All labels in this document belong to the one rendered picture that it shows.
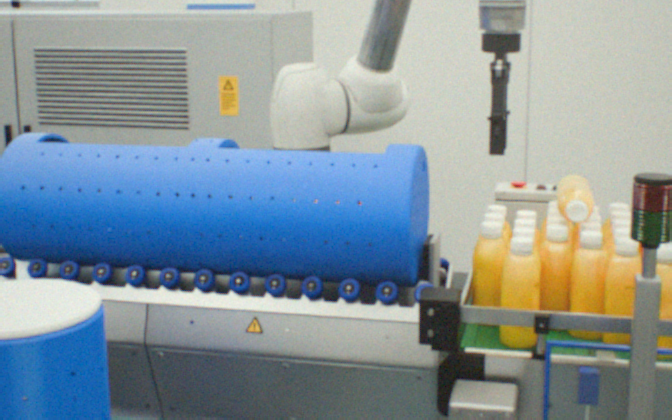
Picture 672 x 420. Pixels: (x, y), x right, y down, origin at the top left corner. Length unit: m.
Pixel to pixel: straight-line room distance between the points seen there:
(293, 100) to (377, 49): 0.26
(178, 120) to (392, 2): 1.43
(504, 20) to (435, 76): 2.85
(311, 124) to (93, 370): 1.12
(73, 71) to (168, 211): 2.02
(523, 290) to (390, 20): 0.98
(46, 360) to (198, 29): 2.25
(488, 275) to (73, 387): 0.79
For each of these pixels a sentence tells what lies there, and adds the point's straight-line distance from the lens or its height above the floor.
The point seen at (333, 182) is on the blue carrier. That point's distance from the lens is 1.84.
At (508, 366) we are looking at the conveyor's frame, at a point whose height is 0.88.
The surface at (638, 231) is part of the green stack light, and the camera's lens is 1.53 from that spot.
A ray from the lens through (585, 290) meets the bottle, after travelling 1.83.
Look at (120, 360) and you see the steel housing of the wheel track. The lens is 2.09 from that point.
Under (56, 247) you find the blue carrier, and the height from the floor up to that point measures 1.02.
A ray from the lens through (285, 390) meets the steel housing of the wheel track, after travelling 2.00.
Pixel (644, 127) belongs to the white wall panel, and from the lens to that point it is 4.65.
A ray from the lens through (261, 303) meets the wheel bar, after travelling 1.94.
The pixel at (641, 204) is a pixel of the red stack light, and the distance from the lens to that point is 1.52.
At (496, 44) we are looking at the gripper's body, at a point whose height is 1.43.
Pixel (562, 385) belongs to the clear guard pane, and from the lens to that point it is 1.73.
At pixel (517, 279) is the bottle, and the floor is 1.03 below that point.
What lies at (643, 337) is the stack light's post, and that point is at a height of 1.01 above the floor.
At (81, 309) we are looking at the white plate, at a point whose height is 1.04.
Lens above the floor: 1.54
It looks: 12 degrees down
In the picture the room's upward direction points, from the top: straight up
